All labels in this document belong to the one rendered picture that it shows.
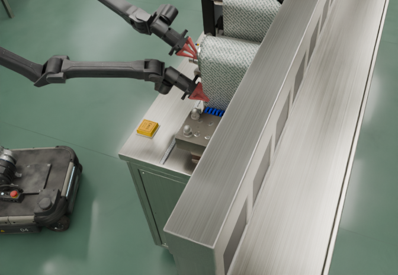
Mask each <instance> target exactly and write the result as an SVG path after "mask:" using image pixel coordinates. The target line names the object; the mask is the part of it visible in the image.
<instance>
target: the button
mask: <svg viewBox="0 0 398 275"><path fill-rule="evenodd" d="M158 126H159V125H158V122H155V121H151V120H146V119H144V120H143V121H142V122H141V124H140V126H139V127H138V128H137V133H139V134H141V135H145V136H149V137H152V135H153V134H154V132H155V131H156V129H157V128H158Z"/></svg>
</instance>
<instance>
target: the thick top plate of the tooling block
mask: <svg viewBox="0 0 398 275"><path fill-rule="evenodd" d="M221 119H222V117H219V116H215V115H212V114H207V113H203V112H202V113H201V114H200V118H199V119H197V120H194V119H192V118H191V112H190V114H189V115H188V117H187V118H186V120H185V121H184V124H183V125H182V127H181V128H180V130H179V132H178V133H177V135H176V136H175V142H176V147H177V148H179V149H183V150H186V151H190V152H193V153H196V154H200V155H202V154H203V152H204V151H205V149H206V147H207V145H208V143H209V141H210V139H211V137H212V135H213V133H214V132H215V130H216V128H217V126H218V124H219V122H220V121H221ZM185 125H189V126H190V128H191V131H192V136H191V137H185V136H184V135H183V132H184V126H185Z"/></svg>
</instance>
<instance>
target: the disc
mask: <svg viewBox="0 0 398 275"><path fill-rule="evenodd" d="M207 36H213V35H212V34H211V33H207V34H205V36H204V37H203V39H202V41H201V43H200V47H199V50H198V59H197V62H198V68H199V70H200V71H201V68H200V53H201V48H202V45H203V43H204V40H205V39H206V37H207Z"/></svg>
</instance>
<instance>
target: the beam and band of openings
mask: <svg viewBox="0 0 398 275"><path fill-rule="evenodd" d="M334 2H335V0H284V1H283V3H282V5H281V7H280V8H279V10H278V12H277V14H276V16H275V18H274V20H273V22H272V24H271V26H270V28H269V29H268V31H267V33H266V35H265V37H264V39H263V41H262V43H261V45H260V47H259V49H258V50H257V52H256V54H255V56H254V58H253V59H252V61H251V64H250V65H249V67H248V69H247V71H246V73H245V75H244V77H243V79H242V80H241V82H240V84H239V86H238V88H237V90H236V92H235V94H234V96H233V98H232V100H231V101H230V103H229V105H228V107H227V109H226V111H225V112H224V115H223V117H222V119H221V121H220V122H219V124H218V126H217V128H216V130H215V132H214V133H213V135H212V137H211V139H210V141H209V143H208V145H207V147H206V149H205V151H204V152H203V154H202V156H201V158H200V160H199V162H198V164H197V166H196V168H195V170H194V172H193V173H192V175H191V177H190V179H189V181H188V183H187V185H186V186H185V188H184V191H183V192H182V194H181V196H180V198H179V200H178V202H177V204H176V205H175V207H174V209H173V211H172V213H171V215H170V217H169V219H168V221H167V223H166V225H165V226H164V228H163V232H164V235H165V239H166V242H167V245H168V249H169V252H170V253H171V254H173V256H174V260H175V264H176V268H177V270H178V274H179V275H231V274H232V271H233V269H234V266H235V264H236V260H237V258H238V255H239V253H240V250H241V247H242V245H243V242H244V240H245V237H246V234H247V232H248V229H249V226H250V224H251V222H252V218H253V216H254V213H255V211H256V208H257V205H258V203H259V200H260V198H261V195H262V192H263V190H264V187H265V184H266V182H267V179H268V176H269V174H270V171H271V168H272V166H273V163H274V161H275V157H276V156H277V153H278V150H279V148H280V145H281V142H282V139H283V137H284V134H285V131H286V129H287V126H288V123H289V121H290V119H291V115H292V113H293V110H294V108H295V105H296V102H297V100H298V97H299V95H300V92H301V89H302V87H303V84H304V81H305V79H306V76H307V73H308V71H309V68H310V65H311V63H312V60H313V58H314V54H315V53H316V50H317V47H318V45H319V42H320V39H321V36H322V34H323V31H324V29H325V26H326V23H327V21H328V18H329V16H330V12H331V10H332V7H333V5H334Z"/></svg>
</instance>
